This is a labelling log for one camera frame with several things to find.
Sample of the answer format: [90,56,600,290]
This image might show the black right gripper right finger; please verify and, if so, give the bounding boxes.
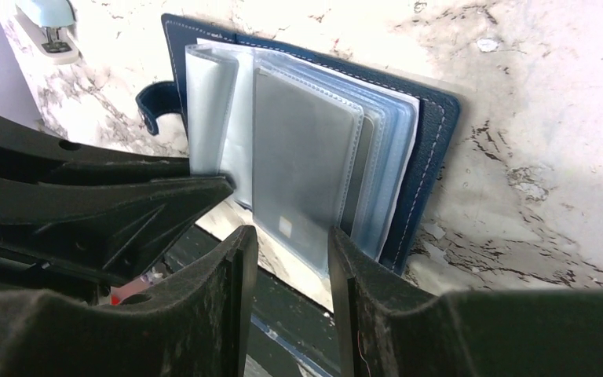
[328,227,603,376]

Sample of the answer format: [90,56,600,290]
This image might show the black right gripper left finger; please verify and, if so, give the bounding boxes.
[0,225,258,376]

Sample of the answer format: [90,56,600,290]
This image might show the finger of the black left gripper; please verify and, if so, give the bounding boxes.
[0,177,232,286]
[0,116,190,185]

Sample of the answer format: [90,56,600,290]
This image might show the navy blue card holder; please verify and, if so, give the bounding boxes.
[137,14,461,275]

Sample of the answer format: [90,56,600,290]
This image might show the light blue stapler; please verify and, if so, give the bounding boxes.
[14,0,80,65]

